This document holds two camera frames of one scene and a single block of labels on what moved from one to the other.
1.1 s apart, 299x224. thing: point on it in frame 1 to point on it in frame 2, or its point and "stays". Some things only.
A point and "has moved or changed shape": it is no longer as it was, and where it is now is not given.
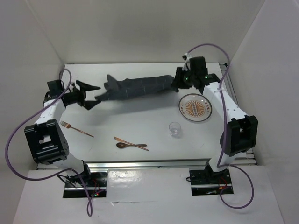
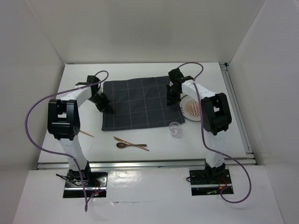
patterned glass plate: [195, 107] stays
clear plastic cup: [174, 128] stays
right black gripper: [177, 82] to [171, 100]
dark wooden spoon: [123, 145] stays
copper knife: [124, 141] stays
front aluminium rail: [163, 164] stays
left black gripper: [83, 87] to [105, 106]
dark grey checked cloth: [114, 89] has moved or changed shape
